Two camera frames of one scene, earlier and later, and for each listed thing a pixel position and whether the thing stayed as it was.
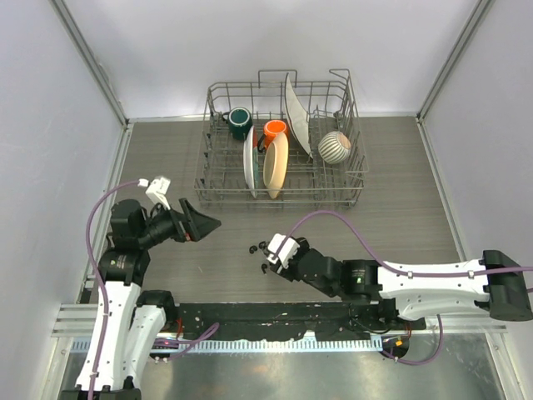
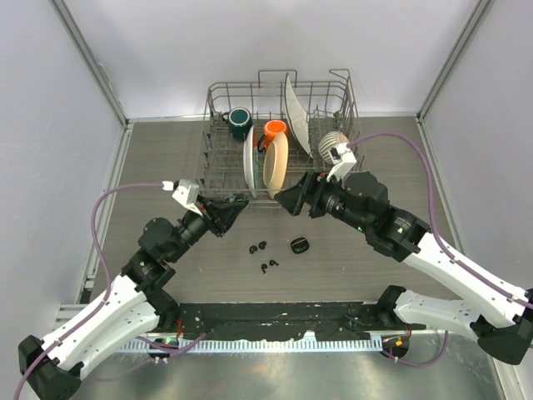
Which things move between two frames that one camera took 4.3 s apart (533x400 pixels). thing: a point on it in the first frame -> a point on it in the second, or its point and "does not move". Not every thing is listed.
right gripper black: x=287 y=272 -> x=310 y=190
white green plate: x=251 y=164 does not move
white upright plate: x=296 y=114 does not move
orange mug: x=271 y=127 does not move
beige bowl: x=275 y=164 does not move
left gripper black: x=199 y=224 -> x=219 y=216
